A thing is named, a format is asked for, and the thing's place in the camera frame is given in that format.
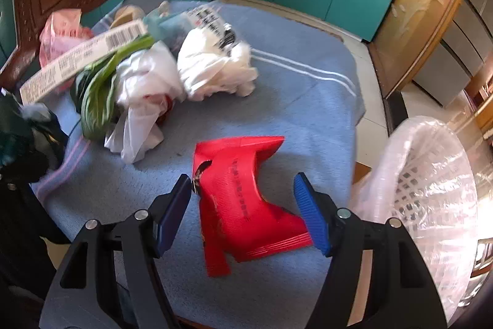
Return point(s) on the wooden framed glass door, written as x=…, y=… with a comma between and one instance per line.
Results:
x=423, y=5

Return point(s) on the beige roll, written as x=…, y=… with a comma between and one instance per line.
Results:
x=129, y=15

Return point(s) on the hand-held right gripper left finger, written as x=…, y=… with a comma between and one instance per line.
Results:
x=175, y=213

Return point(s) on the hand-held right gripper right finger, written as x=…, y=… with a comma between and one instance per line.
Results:
x=308, y=213

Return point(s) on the green vegetable leaf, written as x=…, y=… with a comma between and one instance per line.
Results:
x=100, y=86

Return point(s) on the white barcode carton strip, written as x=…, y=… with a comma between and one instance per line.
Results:
x=77, y=55

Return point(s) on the red paper packet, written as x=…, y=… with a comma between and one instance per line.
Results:
x=246, y=198

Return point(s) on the pink plastic bag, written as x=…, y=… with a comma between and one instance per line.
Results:
x=57, y=32

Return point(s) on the white lined waste basket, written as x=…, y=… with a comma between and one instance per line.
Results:
x=423, y=198

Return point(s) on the clear printed plastic bag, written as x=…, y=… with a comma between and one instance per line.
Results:
x=210, y=20

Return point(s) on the grey refrigerator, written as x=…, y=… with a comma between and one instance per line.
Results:
x=458, y=55

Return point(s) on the white plastic bag red print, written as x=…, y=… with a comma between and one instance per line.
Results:
x=142, y=82

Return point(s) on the white paper wrapper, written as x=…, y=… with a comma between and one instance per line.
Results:
x=208, y=63

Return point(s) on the blue striped table cloth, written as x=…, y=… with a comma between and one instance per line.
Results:
x=289, y=113

